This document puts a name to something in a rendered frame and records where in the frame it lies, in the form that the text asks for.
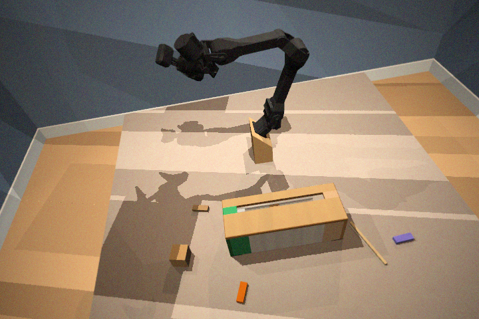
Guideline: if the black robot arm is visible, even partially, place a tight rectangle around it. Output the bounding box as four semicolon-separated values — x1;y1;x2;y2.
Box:
174;29;309;138

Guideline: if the small purple flat block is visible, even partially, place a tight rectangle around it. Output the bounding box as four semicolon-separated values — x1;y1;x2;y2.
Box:
392;233;414;244

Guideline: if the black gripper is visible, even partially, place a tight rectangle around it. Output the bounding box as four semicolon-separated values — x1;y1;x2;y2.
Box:
156;44;204;81

